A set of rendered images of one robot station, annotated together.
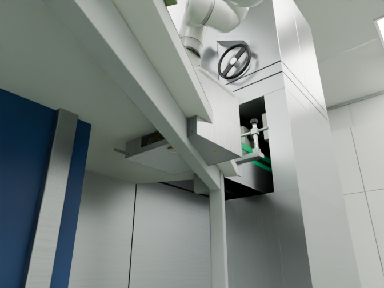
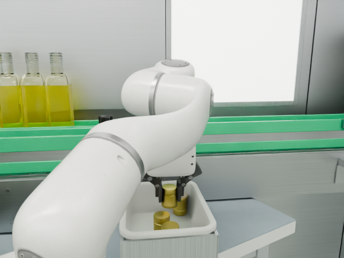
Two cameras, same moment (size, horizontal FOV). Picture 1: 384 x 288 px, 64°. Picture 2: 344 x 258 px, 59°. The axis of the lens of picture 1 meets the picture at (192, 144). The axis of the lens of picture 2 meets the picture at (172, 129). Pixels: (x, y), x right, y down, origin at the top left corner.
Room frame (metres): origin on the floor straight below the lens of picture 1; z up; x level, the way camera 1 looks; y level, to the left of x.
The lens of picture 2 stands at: (0.27, -0.38, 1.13)
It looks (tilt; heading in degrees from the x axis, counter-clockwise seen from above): 13 degrees down; 43
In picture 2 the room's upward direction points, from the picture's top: straight up
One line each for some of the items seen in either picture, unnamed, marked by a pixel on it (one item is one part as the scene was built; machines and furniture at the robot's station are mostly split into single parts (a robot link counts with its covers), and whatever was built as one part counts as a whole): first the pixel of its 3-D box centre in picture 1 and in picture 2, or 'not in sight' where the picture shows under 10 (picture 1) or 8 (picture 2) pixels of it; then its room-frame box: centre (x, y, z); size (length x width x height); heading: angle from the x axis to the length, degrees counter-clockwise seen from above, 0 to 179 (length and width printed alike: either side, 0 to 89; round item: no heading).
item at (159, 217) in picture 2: not in sight; (162, 223); (0.67, 0.02, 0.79); 0.04 x 0.04 x 0.04
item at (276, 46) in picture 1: (272, 62); not in sight; (1.62, -0.52, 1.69); 0.70 x 0.37 x 0.89; 140
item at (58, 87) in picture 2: not in sight; (60, 115); (0.63, 0.34, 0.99); 0.06 x 0.06 x 0.21; 50
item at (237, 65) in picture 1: (235, 63); not in sight; (1.37, -0.24, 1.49); 0.21 x 0.05 x 0.21; 50
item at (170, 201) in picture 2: not in sight; (169, 195); (0.72, 0.04, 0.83); 0.04 x 0.04 x 0.04
